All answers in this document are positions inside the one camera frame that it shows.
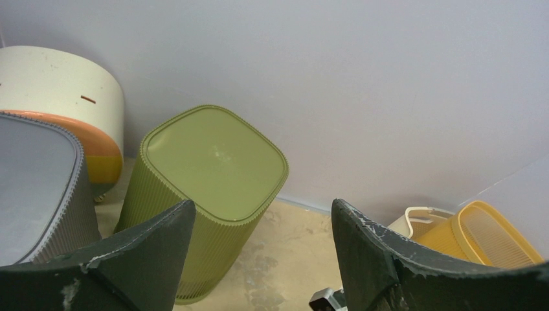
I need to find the green slatted waste bin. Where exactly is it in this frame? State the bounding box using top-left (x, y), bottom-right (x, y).
top-left (116, 105), bottom-right (289, 305)

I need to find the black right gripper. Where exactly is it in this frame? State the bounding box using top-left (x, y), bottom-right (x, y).
top-left (308, 288), bottom-right (348, 311)

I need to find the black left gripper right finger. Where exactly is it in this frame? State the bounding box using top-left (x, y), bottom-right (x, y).
top-left (331, 199), bottom-right (548, 310)

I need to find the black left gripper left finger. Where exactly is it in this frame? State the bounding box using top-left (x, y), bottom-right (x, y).
top-left (1, 200), bottom-right (196, 310)

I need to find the grey slatted waste bin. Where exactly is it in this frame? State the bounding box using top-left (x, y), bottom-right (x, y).
top-left (1, 112), bottom-right (102, 266)

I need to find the cream drawer cabinet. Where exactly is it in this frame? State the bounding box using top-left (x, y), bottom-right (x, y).
top-left (1, 45), bottom-right (124, 202)

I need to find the white perforated plastic basket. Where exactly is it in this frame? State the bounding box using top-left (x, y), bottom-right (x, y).
top-left (388, 207), bottom-right (454, 240)

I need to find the yellow slatted waste bin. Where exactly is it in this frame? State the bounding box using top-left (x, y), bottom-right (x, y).
top-left (414, 201), bottom-right (544, 269)

